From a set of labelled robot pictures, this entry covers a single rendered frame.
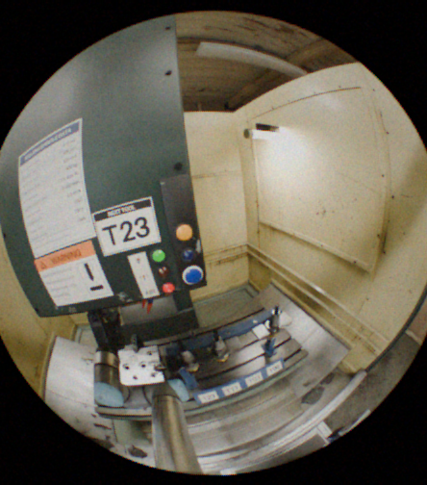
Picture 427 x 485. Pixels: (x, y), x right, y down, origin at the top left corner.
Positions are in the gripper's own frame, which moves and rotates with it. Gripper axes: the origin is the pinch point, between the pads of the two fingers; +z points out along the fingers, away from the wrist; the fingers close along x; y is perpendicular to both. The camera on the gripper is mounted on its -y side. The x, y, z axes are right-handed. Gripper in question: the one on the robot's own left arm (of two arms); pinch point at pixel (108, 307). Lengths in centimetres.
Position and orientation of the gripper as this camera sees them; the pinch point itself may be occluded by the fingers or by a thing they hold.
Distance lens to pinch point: 64.0
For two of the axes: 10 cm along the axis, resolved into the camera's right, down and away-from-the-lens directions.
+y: 1.2, 9.1, 4.0
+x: 9.3, -2.4, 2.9
